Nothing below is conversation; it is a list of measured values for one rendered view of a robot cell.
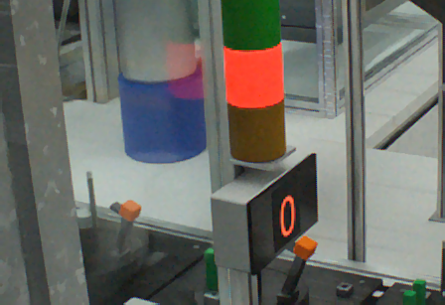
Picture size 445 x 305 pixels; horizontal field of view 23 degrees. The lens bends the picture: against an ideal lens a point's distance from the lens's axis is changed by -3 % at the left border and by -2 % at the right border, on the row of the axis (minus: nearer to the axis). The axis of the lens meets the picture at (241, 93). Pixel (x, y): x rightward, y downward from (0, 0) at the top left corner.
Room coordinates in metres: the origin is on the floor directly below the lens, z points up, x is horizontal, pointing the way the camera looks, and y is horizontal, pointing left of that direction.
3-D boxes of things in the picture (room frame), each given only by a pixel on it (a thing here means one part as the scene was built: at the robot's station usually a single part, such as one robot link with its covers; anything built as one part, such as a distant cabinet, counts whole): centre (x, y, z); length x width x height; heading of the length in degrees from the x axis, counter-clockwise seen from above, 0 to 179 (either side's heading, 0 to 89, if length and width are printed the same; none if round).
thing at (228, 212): (0.91, -0.01, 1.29); 0.12 x 0.05 x 0.25; 148
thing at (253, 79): (0.91, -0.01, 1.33); 0.05 x 0.05 x 0.05
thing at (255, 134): (0.91, -0.01, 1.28); 0.05 x 0.05 x 0.05
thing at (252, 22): (0.91, -0.01, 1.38); 0.05 x 0.05 x 0.05
